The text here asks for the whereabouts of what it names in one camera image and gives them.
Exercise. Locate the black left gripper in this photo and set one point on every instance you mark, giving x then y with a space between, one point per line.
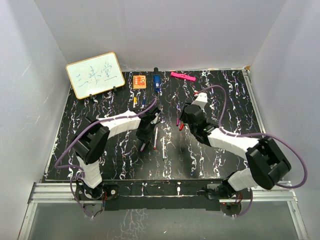
144 138

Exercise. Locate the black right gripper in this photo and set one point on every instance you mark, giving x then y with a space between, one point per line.
183 117

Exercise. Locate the white pen with purple tip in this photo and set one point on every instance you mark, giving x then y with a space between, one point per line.
142 147

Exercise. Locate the white pen with blue tip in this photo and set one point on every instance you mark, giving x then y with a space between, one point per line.
143 104

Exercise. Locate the white pen with yellow tip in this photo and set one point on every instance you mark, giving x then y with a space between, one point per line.
135 102

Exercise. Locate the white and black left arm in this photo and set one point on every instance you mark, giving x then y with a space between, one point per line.
91 145

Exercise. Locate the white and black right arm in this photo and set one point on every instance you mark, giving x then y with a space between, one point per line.
267 164

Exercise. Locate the white pen with red tip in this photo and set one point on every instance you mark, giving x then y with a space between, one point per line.
155 138

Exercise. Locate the red pen cap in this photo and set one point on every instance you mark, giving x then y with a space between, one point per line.
181 127

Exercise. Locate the white pen with green tip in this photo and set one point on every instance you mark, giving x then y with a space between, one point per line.
163 148

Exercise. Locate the pink plastic tool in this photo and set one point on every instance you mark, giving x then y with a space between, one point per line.
183 76

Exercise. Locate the blue stapler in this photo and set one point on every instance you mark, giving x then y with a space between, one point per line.
156 80

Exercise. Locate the small orange notebook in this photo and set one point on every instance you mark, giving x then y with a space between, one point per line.
139 82

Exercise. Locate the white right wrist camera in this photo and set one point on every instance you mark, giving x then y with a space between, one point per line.
201 99

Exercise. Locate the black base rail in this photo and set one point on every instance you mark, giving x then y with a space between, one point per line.
170 194

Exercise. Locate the small whiteboard with yellow frame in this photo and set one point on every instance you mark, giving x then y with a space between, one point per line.
95 75

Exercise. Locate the aluminium frame rail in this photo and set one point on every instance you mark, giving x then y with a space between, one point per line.
53 214

